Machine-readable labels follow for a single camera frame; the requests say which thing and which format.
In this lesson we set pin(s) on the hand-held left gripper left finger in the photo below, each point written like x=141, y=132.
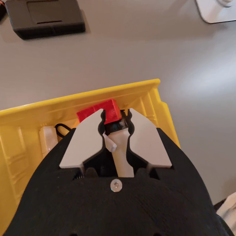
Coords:
x=83, y=143

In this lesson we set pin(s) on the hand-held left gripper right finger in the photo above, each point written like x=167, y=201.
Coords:
x=149, y=145

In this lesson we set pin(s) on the small white plastic part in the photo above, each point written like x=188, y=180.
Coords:
x=48, y=138

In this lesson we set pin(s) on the red toy building block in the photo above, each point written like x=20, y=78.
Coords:
x=112, y=112

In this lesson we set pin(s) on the yellow plastic bin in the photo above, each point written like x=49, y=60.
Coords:
x=22, y=156

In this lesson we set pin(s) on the grey desk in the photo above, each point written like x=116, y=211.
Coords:
x=147, y=55

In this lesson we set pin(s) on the black rectangular case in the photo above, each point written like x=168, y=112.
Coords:
x=46, y=18

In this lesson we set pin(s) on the white stand base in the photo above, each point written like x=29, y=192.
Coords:
x=215, y=12

